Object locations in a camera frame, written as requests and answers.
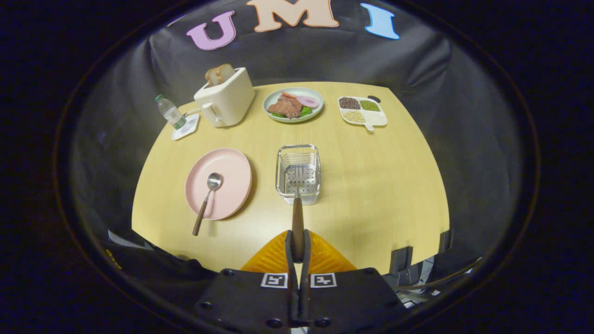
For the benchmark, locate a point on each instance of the white divided grain dish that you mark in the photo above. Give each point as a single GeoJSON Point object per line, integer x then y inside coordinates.
{"type": "Point", "coordinates": [378, 118]}

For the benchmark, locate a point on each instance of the orange carrot slice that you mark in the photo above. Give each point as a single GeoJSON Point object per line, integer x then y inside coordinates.
{"type": "Point", "coordinates": [288, 94]}

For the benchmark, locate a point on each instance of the green lettuce leaf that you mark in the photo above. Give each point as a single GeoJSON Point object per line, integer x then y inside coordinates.
{"type": "Point", "coordinates": [306, 111]}

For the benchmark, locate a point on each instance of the pink round plate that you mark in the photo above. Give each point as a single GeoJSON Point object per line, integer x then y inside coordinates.
{"type": "Point", "coordinates": [232, 181]}

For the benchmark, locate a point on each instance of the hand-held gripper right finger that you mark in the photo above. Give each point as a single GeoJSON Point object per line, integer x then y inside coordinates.
{"type": "Point", "coordinates": [306, 253]}

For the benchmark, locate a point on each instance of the brown meat slices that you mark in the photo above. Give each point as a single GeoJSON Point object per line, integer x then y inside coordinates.
{"type": "Point", "coordinates": [285, 107]}

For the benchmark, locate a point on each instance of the brown bread slice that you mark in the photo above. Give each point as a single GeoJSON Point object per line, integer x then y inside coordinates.
{"type": "Point", "coordinates": [226, 73]}
{"type": "Point", "coordinates": [211, 76]}

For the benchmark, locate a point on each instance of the pale green food plate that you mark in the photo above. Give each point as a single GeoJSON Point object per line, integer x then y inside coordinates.
{"type": "Point", "coordinates": [274, 116]}

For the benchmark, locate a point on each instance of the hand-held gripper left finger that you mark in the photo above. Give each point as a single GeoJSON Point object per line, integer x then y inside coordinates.
{"type": "Point", "coordinates": [289, 253]}

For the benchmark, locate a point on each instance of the white square coaster tray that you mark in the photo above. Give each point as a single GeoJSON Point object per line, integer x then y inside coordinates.
{"type": "Point", "coordinates": [190, 127]}

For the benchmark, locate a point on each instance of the small black disc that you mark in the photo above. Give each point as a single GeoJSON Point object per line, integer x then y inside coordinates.
{"type": "Point", "coordinates": [374, 99]}

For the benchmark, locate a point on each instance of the clear plastic water bottle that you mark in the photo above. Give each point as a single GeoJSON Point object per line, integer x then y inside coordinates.
{"type": "Point", "coordinates": [171, 113]}

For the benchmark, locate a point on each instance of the pink ham slice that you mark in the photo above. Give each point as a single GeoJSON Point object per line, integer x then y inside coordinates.
{"type": "Point", "coordinates": [308, 101]}

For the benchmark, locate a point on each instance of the cream white toaster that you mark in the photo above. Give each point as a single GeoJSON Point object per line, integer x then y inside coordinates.
{"type": "Point", "coordinates": [229, 99]}

